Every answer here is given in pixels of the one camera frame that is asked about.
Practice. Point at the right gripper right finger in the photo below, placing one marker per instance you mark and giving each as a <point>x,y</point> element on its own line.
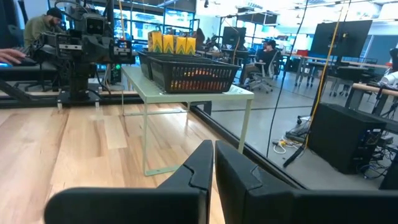
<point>242,174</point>

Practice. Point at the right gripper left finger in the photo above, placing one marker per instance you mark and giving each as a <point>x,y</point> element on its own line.
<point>196,174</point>

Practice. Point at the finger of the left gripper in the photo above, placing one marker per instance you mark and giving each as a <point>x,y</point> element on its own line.
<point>90,49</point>
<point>104,49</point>

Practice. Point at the black plastic mesh basket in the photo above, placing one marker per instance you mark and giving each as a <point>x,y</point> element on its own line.
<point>171,54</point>
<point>144,67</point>
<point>161,84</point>

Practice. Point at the Crayola crayon box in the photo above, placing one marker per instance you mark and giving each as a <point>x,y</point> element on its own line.
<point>180,45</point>
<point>155,40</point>
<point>191,45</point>
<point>168,43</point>

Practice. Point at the orange rubber band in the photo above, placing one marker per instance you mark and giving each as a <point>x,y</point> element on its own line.
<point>192,73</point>

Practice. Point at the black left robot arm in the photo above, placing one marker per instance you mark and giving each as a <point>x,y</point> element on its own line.
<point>79,77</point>

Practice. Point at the grey office chair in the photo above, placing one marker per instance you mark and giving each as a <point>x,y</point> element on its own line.
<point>264,84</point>

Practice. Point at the long wooden-top desk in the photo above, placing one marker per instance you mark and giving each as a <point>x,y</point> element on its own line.
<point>357,63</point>

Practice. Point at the black control box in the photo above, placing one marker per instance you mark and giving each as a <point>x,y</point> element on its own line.
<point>115,74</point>

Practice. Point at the person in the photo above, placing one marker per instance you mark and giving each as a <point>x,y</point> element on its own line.
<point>199,37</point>
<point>265,57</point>
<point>37,28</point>

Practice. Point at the black computer mouse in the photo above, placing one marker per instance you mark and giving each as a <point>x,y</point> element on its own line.
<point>29,61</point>

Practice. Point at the black display stand leg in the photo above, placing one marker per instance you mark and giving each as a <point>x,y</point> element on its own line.
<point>293,157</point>

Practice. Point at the person's hand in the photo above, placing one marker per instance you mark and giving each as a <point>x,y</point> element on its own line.
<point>11,55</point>

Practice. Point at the pale green metal shelf riser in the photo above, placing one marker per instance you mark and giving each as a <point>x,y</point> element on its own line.
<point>186,96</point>

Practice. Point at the black computer tower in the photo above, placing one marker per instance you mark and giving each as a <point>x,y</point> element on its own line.
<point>339,137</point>

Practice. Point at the dark desktop monitor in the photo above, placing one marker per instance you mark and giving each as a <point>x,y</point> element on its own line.
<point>233,35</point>

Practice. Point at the tan wooden pole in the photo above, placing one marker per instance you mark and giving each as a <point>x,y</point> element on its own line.
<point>373,89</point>

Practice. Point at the dark monitor screen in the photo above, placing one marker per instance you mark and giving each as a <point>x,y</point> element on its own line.
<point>342,39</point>

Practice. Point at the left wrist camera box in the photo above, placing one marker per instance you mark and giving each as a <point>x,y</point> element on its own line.
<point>94,25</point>

